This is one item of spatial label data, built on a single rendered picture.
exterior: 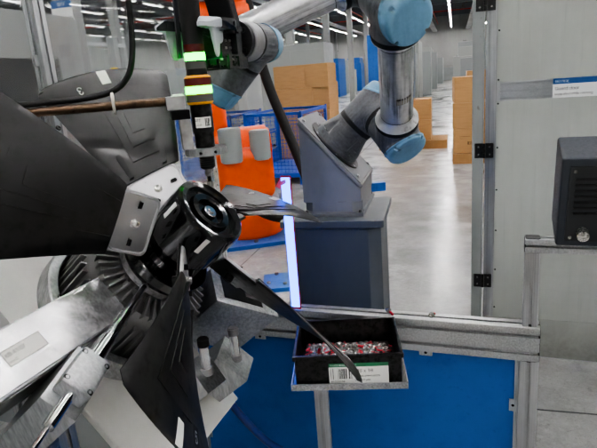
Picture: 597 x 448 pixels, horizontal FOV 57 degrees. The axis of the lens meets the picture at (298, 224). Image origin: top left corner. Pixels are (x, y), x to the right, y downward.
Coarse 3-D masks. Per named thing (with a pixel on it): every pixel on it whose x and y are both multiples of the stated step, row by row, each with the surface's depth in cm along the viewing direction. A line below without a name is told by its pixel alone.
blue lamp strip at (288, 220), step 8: (288, 184) 125; (288, 192) 126; (288, 200) 127; (288, 216) 128; (288, 224) 128; (288, 232) 129; (288, 240) 129; (288, 248) 130; (288, 256) 130; (288, 264) 131; (296, 264) 130; (296, 272) 131; (296, 280) 132; (296, 288) 132; (296, 296) 133; (296, 304) 133
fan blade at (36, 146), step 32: (0, 96) 67; (0, 128) 66; (32, 128) 68; (0, 160) 65; (32, 160) 68; (64, 160) 71; (96, 160) 74; (0, 192) 65; (32, 192) 68; (64, 192) 70; (96, 192) 74; (0, 224) 65; (32, 224) 68; (64, 224) 71; (96, 224) 74; (0, 256) 65; (32, 256) 69
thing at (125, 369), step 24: (168, 312) 65; (192, 312) 78; (144, 336) 59; (168, 336) 63; (192, 336) 75; (144, 360) 57; (168, 360) 62; (192, 360) 72; (144, 384) 56; (168, 384) 60; (192, 384) 69; (144, 408) 55; (168, 408) 59; (192, 408) 66; (168, 432) 58; (192, 432) 64
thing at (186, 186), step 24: (192, 192) 84; (216, 192) 87; (168, 216) 80; (192, 216) 78; (216, 216) 84; (168, 240) 80; (192, 240) 79; (216, 240) 79; (144, 264) 81; (168, 264) 83; (192, 264) 82; (168, 288) 83; (192, 288) 86
